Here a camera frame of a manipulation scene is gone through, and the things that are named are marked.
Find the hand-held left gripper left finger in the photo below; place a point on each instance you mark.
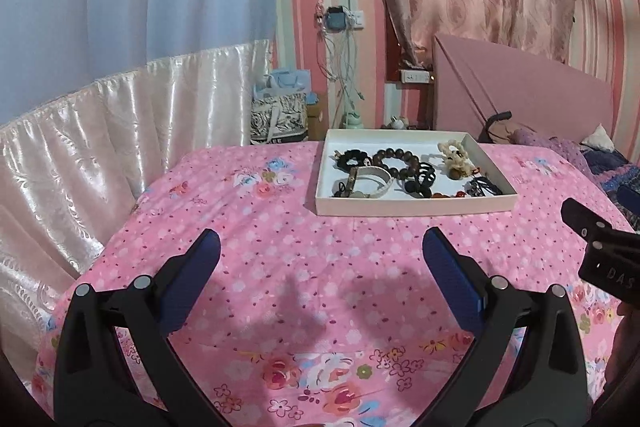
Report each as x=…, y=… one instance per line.
x=192, y=277

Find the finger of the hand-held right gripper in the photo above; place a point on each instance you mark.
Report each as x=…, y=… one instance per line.
x=629, y=198
x=580, y=217

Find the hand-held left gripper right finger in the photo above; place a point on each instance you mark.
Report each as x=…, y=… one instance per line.
x=452, y=277

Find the white shallow tray box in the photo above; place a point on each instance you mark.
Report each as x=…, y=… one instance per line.
x=410, y=206

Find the black flower hair scrunchie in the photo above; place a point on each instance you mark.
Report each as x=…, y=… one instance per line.
x=350, y=159

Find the person's right hand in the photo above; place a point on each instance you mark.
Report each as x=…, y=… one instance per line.
x=627, y=357

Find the dark blue patterned blanket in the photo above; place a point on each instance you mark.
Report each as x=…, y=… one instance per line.
x=615, y=167

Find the white pillow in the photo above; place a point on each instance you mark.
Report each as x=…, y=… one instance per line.
x=597, y=139

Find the pink floral bedsheet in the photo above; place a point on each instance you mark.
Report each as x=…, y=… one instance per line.
x=250, y=232

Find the purple dotted quilt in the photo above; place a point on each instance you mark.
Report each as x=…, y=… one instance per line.
x=550, y=149

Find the black hair clip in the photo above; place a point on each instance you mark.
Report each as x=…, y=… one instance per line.
x=482, y=187

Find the black hair claw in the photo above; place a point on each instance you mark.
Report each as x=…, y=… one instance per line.
x=426, y=172

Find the brown garment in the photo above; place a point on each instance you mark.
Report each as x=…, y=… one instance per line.
x=505, y=134

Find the brown hair clip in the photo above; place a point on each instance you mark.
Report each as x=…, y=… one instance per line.
x=352, y=179

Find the pink headboard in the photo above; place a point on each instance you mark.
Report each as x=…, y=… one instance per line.
x=525, y=87

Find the white satin curtain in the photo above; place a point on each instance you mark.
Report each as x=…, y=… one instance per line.
x=100, y=147

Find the black white patterned tote bag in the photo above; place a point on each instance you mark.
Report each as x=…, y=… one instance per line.
x=277, y=122

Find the brown cardboard box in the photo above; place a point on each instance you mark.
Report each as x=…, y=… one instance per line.
x=314, y=122

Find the white power strip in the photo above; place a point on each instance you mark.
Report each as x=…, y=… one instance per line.
x=415, y=76

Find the light blue gift bag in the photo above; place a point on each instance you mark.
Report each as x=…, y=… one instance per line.
x=287, y=82

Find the white wall socket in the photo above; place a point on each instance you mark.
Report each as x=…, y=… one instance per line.
x=356, y=19

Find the blue wall charger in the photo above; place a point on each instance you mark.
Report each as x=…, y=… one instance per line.
x=335, y=19

